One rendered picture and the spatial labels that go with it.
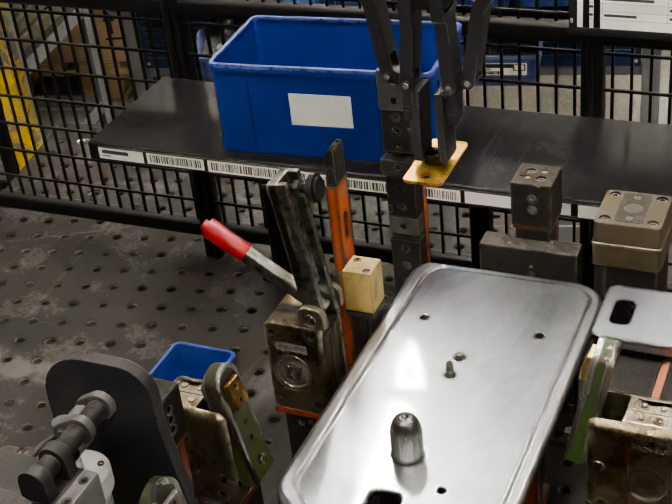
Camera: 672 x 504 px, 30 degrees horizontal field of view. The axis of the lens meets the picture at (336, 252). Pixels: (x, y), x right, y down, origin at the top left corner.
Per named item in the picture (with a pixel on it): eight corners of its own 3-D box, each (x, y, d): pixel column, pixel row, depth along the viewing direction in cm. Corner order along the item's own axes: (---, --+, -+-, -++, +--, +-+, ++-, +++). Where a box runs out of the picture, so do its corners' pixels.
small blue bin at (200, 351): (211, 451, 169) (200, 400, 164) (148, 437, 172) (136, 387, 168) (246, 401, 177) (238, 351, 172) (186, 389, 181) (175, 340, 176)
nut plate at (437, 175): (441, 187, 113) (440, 175, 112) (401, 182, 114) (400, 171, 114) (469, 144, 119) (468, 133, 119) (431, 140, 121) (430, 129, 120)
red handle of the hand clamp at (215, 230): (322, 314, 129) (197, 227, 130) (314, 327, 131) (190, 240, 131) (338, 292, 132) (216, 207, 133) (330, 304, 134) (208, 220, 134)
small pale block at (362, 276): (395, 521, 154) (370, 275, 135) (368, 515, 156) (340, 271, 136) (405, 502, 157) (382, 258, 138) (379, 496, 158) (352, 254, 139)
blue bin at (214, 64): (437, 167, 161) (432, 74, 154) (220, 151, 170) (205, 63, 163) (467, 109, 174) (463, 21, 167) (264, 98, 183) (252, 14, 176)
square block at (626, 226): (650, 473, 157) (662, 230, 138) (587, 461, 160) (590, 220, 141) (663, 433, 163) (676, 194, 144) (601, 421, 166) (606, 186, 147)
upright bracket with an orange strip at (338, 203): (371, 500, 158) (332, 151, 131) (362, 498, 158) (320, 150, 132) (380, 485, 160) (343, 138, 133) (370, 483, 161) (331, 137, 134)
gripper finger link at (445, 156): (444, 80, 114) (452, 80, 113) (449, 148, 117) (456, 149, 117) (433, 94, 111) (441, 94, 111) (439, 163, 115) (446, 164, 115)
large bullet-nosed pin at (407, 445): (419, 480, 119) (414, 427, 116) (388, 473, 120) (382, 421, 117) (430, 458, 122) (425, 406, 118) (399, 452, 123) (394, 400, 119)
